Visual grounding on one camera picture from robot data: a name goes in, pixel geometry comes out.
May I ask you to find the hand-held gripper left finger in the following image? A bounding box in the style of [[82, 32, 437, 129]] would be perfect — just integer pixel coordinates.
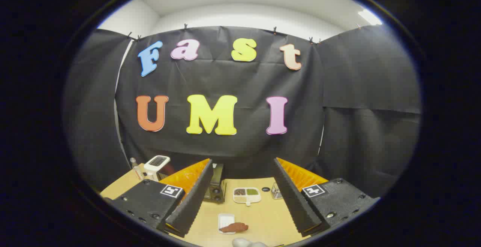
[[112, 159, 214, 238]]

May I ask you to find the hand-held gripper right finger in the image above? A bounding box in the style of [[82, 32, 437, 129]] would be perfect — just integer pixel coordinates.
[[272, 157, 380, 237]]

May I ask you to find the white rectangular dish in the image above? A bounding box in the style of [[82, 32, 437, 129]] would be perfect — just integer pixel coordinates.
[[218, 214, 236, 235]]

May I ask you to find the black toaster oven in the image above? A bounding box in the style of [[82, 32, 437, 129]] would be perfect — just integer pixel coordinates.
[[203, 163, 227, 204]]

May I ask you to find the ceiling light panel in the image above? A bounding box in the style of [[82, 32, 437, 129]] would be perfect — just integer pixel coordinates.
[[357, 9, 383, 26]]

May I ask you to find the clear glass bottle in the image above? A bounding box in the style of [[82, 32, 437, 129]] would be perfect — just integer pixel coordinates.
[[130, 158, 145, 181]]

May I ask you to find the white pop-up toaster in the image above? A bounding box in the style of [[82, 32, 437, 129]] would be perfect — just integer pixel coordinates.
[[144, 155, 171, 182]]

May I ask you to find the brown meat strip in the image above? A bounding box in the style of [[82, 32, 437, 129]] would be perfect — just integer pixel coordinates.
[[220, 223, 249, 234]]

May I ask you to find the white divided bean dish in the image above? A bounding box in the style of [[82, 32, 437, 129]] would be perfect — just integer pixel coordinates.
[[233, 187, 262, 206]]

